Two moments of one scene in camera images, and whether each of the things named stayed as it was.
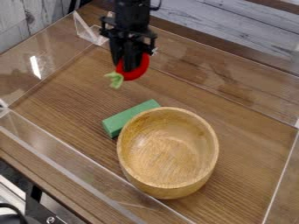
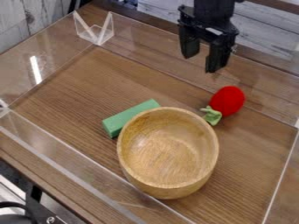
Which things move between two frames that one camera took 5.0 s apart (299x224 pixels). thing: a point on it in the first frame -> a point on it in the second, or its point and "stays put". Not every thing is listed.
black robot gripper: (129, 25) -> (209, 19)
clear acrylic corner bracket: (88, 32) stays put
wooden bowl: (166, 149) stays put
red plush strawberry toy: (120, 73) -> (227, 101)
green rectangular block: (113, 122) stays put
